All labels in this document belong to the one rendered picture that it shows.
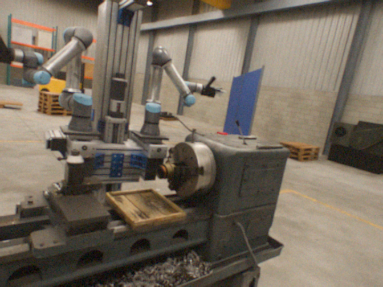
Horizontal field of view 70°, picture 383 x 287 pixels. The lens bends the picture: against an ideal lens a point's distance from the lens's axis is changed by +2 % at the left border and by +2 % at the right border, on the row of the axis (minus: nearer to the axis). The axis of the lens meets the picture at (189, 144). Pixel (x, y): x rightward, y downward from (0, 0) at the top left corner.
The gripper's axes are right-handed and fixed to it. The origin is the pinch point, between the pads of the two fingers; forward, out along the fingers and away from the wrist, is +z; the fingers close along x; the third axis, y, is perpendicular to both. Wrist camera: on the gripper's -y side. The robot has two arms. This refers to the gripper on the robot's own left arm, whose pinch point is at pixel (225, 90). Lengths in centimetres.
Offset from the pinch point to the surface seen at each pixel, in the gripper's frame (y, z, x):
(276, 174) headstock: 41, 28, 65
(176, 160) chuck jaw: 35, -42, 76
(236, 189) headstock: 46, -5, 83
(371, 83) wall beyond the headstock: -34, 699, -660
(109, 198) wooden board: 58, -75, 85
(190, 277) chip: 87, -29, 108
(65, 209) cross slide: 46, -89, 116
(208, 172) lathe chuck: 36, -24, 86
